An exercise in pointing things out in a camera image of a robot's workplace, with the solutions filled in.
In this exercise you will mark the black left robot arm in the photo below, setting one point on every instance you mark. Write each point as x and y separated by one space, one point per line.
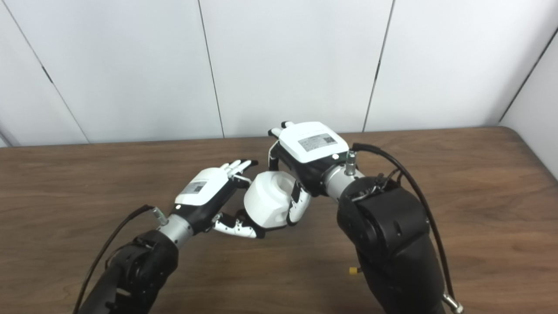
139 270

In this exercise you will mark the round white block with holes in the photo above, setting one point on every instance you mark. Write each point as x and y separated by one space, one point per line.
266 203

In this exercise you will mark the black flanged holder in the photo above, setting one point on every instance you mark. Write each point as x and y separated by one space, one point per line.
241 215

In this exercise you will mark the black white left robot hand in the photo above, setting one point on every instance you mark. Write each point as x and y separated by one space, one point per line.
202 189

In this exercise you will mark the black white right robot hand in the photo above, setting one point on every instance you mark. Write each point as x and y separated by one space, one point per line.
309 144

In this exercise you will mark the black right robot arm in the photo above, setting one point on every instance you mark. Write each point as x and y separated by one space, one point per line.
388 235

